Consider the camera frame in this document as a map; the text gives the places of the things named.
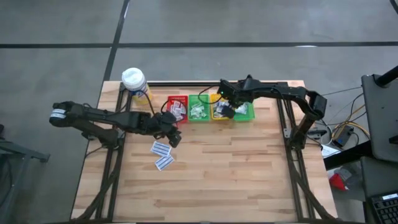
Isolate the red plastic basket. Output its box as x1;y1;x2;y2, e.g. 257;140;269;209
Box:
165;95;189;123

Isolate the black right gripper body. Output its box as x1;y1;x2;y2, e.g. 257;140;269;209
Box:
217;77;254;120

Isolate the Lysol wipes canister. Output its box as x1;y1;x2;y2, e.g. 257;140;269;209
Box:
121;67;154;106

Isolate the black power box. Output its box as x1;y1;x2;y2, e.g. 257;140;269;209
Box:
331;125;355;149

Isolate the pile of red-striped packets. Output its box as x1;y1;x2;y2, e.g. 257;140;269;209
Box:
150;141;173;157

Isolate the red bag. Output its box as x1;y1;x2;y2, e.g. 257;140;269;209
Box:
328;172;348;192

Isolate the black keyboard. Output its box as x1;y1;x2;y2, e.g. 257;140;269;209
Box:
369;192;398;224

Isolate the black beam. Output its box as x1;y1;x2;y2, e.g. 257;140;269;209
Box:
323;141;373;170

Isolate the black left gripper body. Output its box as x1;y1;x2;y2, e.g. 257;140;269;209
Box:
151;110;183;149

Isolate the thin grey cable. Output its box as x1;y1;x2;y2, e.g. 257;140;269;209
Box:
322;86;363;96

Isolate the black equipment stand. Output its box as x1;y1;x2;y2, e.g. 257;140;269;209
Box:
0;124;50;224

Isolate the green plastic basket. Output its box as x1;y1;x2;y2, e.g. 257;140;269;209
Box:
187;94;211;122
231;93;256;122

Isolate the yellow plastic basket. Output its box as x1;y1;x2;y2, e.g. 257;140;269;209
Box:
210;93;234;121

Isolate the white paper sheet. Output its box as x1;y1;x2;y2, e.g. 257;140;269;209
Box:
321;144;342;159

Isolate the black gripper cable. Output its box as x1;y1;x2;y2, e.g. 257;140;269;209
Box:
197;84;225;105
136;89;188;125

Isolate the black pole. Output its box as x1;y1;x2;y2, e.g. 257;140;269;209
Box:
374;65;398;88

